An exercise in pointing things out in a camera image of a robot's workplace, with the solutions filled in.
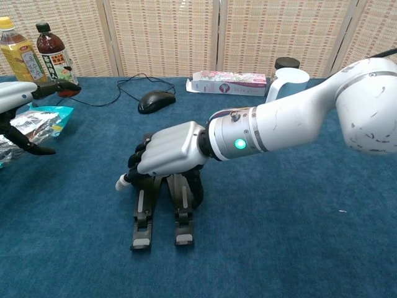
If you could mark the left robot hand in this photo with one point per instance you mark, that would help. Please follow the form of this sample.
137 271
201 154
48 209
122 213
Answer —
18 93

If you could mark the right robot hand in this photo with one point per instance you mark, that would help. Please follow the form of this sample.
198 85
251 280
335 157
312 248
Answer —
170 149

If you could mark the black folding laptop stand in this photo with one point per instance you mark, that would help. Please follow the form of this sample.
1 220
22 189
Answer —
161 201

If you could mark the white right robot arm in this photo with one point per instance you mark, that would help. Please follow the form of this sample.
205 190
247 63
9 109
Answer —
310 115

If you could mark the teal clear snack bag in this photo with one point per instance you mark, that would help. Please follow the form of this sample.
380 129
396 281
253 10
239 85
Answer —
37 121

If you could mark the yellow label tea bottle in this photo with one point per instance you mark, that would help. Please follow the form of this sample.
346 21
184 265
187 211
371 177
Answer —
18 52

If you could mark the dark bottle with black cap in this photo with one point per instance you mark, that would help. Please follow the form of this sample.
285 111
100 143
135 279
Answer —
56 59

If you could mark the black computer mouse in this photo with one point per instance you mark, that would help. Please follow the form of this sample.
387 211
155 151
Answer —
155 101

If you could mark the floral print cardboard box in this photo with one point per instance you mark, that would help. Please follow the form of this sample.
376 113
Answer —
229 83

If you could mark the woven bamboo folding screen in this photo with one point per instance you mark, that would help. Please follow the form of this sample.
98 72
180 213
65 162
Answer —
167 37

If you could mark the blue carpet table cover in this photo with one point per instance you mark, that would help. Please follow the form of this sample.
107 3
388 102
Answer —
77 232

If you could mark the glass jar with black lid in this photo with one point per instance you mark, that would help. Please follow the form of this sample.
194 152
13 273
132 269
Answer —
287 63

